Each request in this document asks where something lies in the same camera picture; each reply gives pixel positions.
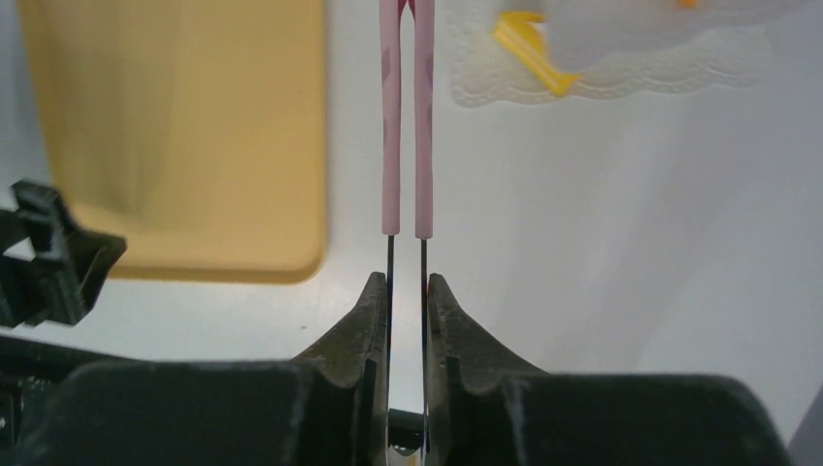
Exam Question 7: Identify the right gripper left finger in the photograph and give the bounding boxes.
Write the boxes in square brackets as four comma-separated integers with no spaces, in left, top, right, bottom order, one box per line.
[13,272,387,465]

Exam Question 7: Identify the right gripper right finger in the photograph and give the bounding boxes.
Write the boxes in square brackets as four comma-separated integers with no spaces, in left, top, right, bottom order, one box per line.
[425,274,791,465]

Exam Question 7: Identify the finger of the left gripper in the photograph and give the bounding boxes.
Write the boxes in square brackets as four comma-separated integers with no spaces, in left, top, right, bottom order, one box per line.
[1,180,127,328]

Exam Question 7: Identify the yellow serving tray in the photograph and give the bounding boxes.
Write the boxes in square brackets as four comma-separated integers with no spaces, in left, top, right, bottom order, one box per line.
[16,1,327,283]

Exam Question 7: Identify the yellow cream cake slice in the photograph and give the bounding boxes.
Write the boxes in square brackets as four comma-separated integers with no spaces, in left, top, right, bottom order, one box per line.
[492,11,580,97]

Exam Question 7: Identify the white three tier stand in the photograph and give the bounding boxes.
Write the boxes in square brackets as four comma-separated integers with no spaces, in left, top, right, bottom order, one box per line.
[445,1,809,108]

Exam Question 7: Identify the pink handled metal tongs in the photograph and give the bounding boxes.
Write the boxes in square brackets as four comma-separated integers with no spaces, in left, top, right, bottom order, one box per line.
[378,1,436,465]

